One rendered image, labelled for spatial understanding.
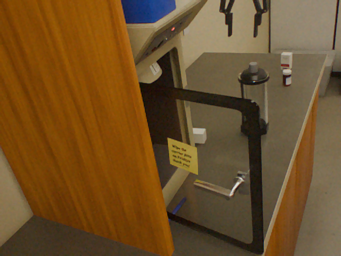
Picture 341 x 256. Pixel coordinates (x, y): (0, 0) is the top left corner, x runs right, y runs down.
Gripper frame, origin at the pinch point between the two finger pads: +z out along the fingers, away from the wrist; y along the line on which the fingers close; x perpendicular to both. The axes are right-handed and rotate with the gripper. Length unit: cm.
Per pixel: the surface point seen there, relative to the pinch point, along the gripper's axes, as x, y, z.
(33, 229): -59, -48, 48
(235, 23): 160, -42, 35
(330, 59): 235, 29, 83
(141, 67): -42.4, -14.5, 0.0
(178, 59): -22.8, -13.1, 4.1
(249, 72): 2.9, 2.2, 16.0
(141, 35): -53, -7, -11
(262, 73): 2.6, 6.8, 15.9
